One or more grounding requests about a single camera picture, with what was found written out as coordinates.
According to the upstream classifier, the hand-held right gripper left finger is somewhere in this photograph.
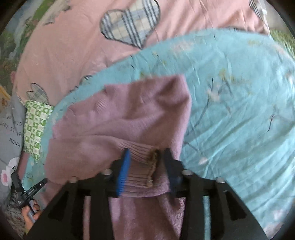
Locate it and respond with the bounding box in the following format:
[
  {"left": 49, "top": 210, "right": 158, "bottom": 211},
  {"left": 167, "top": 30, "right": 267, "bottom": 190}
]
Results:
[{"left": 23, "top": 148, "right": 132, "bottom": 240}]

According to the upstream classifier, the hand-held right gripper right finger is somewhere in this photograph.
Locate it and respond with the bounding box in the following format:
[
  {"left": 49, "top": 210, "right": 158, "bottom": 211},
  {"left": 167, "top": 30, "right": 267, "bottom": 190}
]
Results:
[{"left": 162, "top": 148, "right": 269, "bottom": 240}]

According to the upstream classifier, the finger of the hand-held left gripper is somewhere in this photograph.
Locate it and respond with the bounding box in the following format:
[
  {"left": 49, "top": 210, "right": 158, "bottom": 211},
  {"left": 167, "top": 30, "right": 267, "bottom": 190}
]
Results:
[
  {"left": 26, "top": 178, "right": 48, "bottom": 194},
  {"left": 10, "top": 172, "right": 25, "bottom": 193}
]

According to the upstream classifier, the mauve knit sweater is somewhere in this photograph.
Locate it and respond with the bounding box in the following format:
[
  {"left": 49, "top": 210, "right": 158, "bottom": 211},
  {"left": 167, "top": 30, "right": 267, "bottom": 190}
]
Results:
[{"left": 45, "top": 75, "right": 193, "bottom": 240}]

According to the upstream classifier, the person's left hand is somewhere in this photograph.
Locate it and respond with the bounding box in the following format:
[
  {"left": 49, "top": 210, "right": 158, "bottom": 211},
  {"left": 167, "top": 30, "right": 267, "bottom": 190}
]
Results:
[{"left": 21, "top": 200, "right": 43, "bottom": 233}]

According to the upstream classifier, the floral bed sheet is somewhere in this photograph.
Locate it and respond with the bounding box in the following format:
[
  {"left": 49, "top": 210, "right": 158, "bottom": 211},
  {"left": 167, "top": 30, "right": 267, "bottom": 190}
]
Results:
[{"left": 2, "top": 193, "right": 26, "bottom": 231}]

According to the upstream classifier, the grey printed pillow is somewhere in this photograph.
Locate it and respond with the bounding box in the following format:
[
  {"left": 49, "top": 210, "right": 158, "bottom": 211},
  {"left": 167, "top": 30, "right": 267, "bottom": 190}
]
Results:
[{"left": 0, "top": 92, "right": 27, "bottom": 208}]

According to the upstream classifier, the green checkered pillow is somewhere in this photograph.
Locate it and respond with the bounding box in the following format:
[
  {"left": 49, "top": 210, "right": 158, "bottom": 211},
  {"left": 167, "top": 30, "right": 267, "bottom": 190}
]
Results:
[{"left": 23, "top": 100, "right": 54, "bottom": 160}]

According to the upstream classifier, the turquoise floral blanket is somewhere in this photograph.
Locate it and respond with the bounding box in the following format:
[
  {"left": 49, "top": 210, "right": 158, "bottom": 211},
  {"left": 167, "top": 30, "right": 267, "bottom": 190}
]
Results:
[{"left": 22, "top": 28, "right": 295, "bottom": 240}]

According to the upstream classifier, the gold framed headboard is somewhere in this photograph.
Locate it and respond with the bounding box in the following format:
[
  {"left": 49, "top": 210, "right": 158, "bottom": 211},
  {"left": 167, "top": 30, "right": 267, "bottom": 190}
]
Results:
[{"left": 0, "top": 84, "right": 11, "bottom": 109}]

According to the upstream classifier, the pink duvet with plaid hearts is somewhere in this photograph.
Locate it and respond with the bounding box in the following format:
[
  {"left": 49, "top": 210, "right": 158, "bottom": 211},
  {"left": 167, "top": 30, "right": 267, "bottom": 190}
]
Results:
[{"left": 14, "top": 0, "right": 270, "bottom": 104}]

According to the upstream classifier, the green patterned cloth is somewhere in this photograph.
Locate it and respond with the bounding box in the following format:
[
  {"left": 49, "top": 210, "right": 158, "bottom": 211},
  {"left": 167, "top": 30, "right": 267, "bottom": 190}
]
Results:
[{"left": 270, "top": 29, "right": 295, "bottom": 58}]

